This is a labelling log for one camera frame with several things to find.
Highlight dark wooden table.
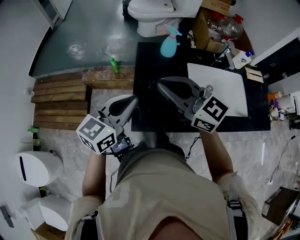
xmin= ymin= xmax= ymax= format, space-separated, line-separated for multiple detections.
xmin=261 ymin=186 xmax=300 ymax=226

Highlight white round bin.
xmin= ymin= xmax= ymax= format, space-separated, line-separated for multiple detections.
xmin=14 ymin=150 xmax=64 ymax=188

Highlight person's right forearm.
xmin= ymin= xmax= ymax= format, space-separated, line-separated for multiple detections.
xmin=199 ymin=131 xmax=234 ymax=184

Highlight clear jug red cap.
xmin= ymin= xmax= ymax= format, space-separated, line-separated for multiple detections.
xmin=221 ymin=14 xmax=245 ymax=42
xmin=206 ymin=14 xmax=222 ymax=43

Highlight grey door handle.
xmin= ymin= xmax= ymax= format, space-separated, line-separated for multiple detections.
xmin=0 ymin=204 xmax=15 ymax=229

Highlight wooden slat platform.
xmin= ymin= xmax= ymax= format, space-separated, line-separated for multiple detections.
xmin=30 ymin=72 xmax=91 ymax=131

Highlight wooden beam step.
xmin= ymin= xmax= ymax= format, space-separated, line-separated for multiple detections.
xmin=82 ymin=66 xmax=135 ymax=90

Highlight orange drink bottle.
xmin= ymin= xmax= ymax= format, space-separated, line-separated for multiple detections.
xmin=267 ymin=91 xmax=285 ymax=101

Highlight black marble table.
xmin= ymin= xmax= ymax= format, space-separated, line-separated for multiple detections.
xmin=130 ymin=42 xmax=271 ymax=133

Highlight small black screen device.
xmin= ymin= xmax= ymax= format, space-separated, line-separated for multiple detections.
xmin=110 ymin=136 xmax=135 ymax=163

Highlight white toilet with sticker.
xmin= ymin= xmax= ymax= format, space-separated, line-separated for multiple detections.
xmin=127 ymin=0 xmax=203 ymax=38

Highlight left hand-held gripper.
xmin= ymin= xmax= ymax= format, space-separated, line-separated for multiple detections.
xmin=75 ymin=95 xmax=139 ymax=156

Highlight person's dark trousers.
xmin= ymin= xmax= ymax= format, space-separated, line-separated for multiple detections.
xmin=117 ymin=140 xmax=188 ymax=179

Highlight teal spray bottle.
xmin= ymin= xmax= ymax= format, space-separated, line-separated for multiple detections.
xmin=159 ymin=23 xmax=183 ymax=59

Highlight small brown paper packet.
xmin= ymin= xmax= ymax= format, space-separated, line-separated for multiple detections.
xmin=244 ymin=66 xmax=264 ymax=83

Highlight green cap cleaner bottle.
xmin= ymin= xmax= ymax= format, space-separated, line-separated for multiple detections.
xmin=27 ymin=126 xmax=41 ymax=151

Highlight person's black shoe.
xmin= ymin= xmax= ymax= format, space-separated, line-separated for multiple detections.
xmin=154 ymin=131 xmax=170 ymax=146

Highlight white sink basin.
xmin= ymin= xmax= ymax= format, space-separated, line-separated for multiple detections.
xmin=187 ymin=62 xmax=249 ymax=118

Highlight open cardboard box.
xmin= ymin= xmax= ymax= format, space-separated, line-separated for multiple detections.
xmin=190 ymin=7 xmax=254 ymax=53

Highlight white door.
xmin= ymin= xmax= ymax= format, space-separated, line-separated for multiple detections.
xmin=32 ymin=0 xmax=74 ymax=29

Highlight person's beige shirt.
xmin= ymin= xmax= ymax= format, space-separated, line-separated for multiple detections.
xmin=65 ymin=148 xmax=263 ymax=240

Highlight white soap pump bottle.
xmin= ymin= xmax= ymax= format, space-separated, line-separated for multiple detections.
xmin=232 ymin=49 xmax=256 ymax=70

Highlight person's left forearm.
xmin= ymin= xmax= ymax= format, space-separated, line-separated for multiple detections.
xmin=82 ymin=152 xmax=106 ymax=198

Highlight white cylinder roll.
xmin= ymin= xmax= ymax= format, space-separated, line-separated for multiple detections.
xmin=278 ymin=94 xmax=297 ymax=113

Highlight chrome faucet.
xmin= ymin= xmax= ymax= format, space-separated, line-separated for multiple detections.
xmin=214 ymin=40 xmax=238 ymax=70

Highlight grey shoulder strap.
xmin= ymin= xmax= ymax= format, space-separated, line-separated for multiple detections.
xmin=225 ymin=199 xmax=249 ymax=240

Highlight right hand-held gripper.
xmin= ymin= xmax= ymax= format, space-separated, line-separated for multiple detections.
xmin=157 ymin=75 xmax=230 ymax=134

